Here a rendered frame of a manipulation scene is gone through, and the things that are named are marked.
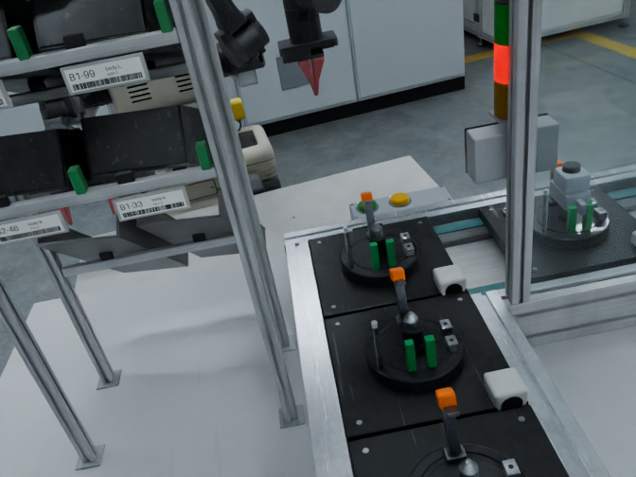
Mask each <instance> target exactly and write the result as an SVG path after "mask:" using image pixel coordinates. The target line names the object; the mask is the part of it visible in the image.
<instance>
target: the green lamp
mask: <svg viewBox="0 0 636 477"><path fill-rule="evenodd" d="M494 43H495V44H498V45H505V46H509V5H500V4H497V3H496V2H494Z"/></svg>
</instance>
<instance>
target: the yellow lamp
mask: <svg viewBox="0 0 636 477"><path fill-rule="evenodd" d="M494 115H495V116H496V117H497V118H499V119H502V120H507V115H508V84H501V83H499V82H497V81H495V80H494Z"/></svg>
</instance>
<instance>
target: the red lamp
mask: <svg viewBox="0 0 636 477"><path fill-rule="evenodd" d="M494 80H495V81H497V82H499V83H501V84H508V46H505V45H498V44H495V43H494Z"/></svg>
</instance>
